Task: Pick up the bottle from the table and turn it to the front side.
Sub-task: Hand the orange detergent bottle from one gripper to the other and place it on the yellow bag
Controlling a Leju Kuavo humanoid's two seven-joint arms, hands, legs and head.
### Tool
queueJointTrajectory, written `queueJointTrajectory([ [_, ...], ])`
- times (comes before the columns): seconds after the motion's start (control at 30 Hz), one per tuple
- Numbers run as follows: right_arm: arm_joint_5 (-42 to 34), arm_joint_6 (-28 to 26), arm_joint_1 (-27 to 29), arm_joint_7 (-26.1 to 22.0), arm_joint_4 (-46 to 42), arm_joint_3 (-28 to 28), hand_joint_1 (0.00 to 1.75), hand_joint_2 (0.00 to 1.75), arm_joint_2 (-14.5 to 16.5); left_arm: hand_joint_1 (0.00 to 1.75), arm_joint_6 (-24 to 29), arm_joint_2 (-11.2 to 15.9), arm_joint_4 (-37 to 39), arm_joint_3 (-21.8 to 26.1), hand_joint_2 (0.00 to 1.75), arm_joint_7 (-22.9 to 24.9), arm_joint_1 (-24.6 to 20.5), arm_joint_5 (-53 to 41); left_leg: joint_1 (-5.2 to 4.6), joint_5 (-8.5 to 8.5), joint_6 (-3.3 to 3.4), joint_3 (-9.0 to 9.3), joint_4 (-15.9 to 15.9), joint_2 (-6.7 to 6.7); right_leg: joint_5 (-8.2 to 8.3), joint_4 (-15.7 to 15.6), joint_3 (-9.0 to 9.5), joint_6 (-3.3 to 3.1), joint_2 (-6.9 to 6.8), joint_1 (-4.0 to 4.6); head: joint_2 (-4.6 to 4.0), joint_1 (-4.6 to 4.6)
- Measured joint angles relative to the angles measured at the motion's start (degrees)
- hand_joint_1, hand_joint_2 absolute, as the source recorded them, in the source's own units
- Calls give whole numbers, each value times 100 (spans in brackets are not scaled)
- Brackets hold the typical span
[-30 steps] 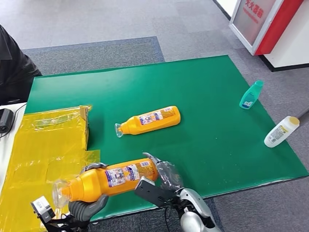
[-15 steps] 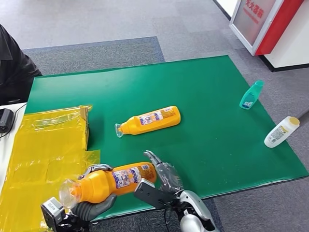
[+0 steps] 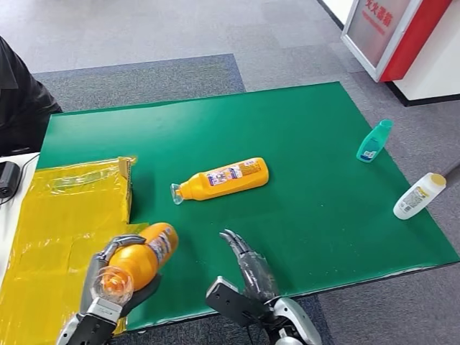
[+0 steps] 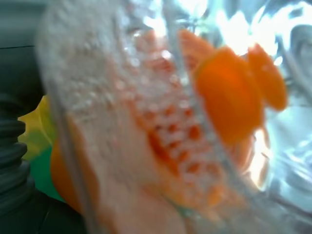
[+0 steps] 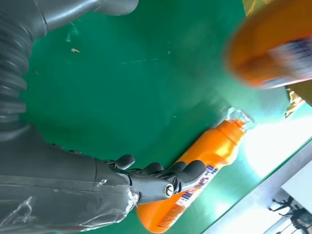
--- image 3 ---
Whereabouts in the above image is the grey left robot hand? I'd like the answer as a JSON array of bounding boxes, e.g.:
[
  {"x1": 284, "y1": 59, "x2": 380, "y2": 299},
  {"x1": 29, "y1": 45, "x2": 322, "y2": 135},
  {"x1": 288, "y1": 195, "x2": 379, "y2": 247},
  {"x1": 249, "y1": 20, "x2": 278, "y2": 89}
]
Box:
[{"x1": 79, "y1": 234, "x2": 162, "y2": 319}]

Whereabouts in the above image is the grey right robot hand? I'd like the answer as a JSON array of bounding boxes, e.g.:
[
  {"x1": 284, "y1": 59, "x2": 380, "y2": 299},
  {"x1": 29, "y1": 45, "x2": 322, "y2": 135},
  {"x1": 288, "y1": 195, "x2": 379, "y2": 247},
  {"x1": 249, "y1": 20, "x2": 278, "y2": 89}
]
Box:
[{"x1": 219, "y1": 229, "x2": 281, "y2": 305}]

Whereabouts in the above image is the orange detergent bottle clear cap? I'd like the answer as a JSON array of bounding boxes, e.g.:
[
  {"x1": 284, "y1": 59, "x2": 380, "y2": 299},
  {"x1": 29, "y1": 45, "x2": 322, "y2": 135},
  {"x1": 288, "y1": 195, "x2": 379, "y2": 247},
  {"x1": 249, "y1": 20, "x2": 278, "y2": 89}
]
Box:
[
  {"x1": 91, "y1": 222, "x2": 179, "y2": 307},
  {"x1": 170, "y1": 157, "x2": 270, "y2": 206}
]

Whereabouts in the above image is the teal plastic bottle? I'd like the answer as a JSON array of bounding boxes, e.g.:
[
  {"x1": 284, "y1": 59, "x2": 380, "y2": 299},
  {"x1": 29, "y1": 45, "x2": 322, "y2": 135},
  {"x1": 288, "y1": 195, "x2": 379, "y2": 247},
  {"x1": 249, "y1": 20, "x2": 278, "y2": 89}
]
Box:
[{"x1": 356, "y1": 119, "x2": 394, "y2": 165}]

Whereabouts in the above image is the white bottle yellow cap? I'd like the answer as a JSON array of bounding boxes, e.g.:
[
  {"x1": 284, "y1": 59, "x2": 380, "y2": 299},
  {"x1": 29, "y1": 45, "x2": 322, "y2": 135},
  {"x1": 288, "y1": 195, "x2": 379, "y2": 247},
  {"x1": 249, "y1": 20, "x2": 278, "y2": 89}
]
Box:
[{"x1": 392, "y1": 172, "x2": 447, "y2": 221}]

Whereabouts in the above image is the yellow taped cardboard box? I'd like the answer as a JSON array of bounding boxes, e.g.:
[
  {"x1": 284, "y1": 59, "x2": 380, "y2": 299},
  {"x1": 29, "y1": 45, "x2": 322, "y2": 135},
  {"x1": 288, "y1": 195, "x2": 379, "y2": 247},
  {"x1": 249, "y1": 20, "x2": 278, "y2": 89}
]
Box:
[{"x1": 0, "y1": 156, "x2": 149, "y2": 345}]

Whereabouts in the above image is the green table mat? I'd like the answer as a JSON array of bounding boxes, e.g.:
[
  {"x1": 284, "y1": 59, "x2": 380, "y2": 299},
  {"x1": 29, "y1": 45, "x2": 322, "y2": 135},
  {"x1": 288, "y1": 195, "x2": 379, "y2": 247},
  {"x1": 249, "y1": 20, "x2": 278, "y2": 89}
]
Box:
[{"x1": 37, "y1": 81, "x2": 460, "y2": 332}]

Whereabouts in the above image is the black power adapter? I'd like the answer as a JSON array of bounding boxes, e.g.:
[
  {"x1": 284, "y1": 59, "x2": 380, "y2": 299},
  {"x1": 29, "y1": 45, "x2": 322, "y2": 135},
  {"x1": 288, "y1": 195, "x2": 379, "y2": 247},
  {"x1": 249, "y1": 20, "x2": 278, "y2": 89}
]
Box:
[{"x1": 0, "y1": 160, "x2": 22, "y2": 200}]

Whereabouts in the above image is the red and white sign board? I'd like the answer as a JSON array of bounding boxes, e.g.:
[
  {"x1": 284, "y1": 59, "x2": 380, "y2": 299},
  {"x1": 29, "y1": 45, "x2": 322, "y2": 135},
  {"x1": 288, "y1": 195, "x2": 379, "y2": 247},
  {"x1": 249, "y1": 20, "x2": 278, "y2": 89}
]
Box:
[{"x1": 340, "y1": 0, "x2": 453, "y2": 84}]

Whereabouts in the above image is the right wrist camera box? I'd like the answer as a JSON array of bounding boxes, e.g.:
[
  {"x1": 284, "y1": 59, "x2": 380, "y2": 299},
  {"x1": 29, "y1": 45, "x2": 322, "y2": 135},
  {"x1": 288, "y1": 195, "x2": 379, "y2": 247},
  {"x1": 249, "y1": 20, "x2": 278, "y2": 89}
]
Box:
[{"x1": 205, "y1": 276, "x2": 275, "y2": 331}]

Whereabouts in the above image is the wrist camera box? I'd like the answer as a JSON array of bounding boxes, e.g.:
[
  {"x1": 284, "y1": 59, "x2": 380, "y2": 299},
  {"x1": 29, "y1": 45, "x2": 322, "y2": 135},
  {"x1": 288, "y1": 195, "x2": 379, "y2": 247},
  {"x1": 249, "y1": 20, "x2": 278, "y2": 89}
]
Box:
[
  {"x1": 73, "y1": 297, "x2": 124, "y2": 345},
  {"x1": 205, "y1": 276, "x2": 275, "y2": 331}
]

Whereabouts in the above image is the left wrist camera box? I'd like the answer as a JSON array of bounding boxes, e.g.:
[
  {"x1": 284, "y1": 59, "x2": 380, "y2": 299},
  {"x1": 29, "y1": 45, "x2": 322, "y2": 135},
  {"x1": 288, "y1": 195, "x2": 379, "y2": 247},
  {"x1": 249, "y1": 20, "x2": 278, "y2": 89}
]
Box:
[{"x1": 73, "y1": 297, "x2": 124, "y2": 345}]

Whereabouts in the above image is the black cable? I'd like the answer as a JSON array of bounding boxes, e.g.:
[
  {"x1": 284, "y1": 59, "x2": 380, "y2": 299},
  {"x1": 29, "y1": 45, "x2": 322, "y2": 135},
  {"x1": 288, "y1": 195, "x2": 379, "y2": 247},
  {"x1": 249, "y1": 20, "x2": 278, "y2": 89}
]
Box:
[{"x1": 0, "y1": 152, "x2": 41, "y2": 207}]

